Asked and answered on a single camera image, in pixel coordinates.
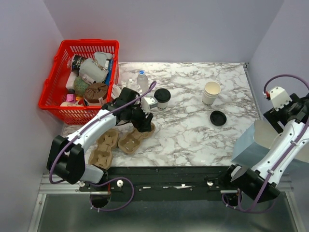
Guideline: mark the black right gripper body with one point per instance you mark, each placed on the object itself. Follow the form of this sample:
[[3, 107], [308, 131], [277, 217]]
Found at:
[[273, 116]]

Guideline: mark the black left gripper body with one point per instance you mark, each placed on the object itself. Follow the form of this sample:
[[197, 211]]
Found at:
[[138, 115]]

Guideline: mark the white paper cup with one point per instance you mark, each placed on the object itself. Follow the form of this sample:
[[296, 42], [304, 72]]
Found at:
[[162, 104]]

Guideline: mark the black cup lid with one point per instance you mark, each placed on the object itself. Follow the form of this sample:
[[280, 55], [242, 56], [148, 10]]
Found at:
[[162, 95]]

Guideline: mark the stack of white paper cups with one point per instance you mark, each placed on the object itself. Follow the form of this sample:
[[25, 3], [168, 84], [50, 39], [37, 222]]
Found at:
[[211, 91]]

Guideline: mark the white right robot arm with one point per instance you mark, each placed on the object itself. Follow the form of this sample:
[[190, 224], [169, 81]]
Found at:
[[260, 181]]

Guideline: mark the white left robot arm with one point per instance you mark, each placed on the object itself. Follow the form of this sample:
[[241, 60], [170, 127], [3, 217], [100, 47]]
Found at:
[[66, 158]]

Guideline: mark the clear water bottle blue cap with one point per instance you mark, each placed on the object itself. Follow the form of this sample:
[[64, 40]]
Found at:
[[142, 81]]

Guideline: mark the light blue paper bag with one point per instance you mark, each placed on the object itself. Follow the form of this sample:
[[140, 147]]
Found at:
[[253, 145]]

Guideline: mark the brown round chocolate cake box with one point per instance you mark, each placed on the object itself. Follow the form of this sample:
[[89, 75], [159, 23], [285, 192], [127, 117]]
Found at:
[[96, 94]]

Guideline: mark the brown cardboard cup carrier stack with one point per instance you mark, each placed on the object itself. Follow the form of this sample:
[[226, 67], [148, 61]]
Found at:
[[102, 156]]

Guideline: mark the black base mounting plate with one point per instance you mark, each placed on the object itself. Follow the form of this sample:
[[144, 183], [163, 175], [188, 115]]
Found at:
[[164, 184]]

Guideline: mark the white plastic pouch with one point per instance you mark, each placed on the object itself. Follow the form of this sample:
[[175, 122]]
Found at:
[[92, 69]]

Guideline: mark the green round sponge ball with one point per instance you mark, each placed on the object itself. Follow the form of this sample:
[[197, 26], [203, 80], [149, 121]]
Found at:
[[80, 86]]

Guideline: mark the dark printed can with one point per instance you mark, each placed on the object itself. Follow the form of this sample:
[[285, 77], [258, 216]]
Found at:
[[76, 62]]

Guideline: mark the red plastic shopping basket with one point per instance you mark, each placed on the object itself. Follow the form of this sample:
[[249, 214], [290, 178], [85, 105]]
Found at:
[[58, 95]]

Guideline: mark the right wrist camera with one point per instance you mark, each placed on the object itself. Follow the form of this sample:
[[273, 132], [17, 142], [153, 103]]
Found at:
[[278, 96]]

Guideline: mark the aluminium rail frame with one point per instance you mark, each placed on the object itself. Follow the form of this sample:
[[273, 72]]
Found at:
[[46, 188]]

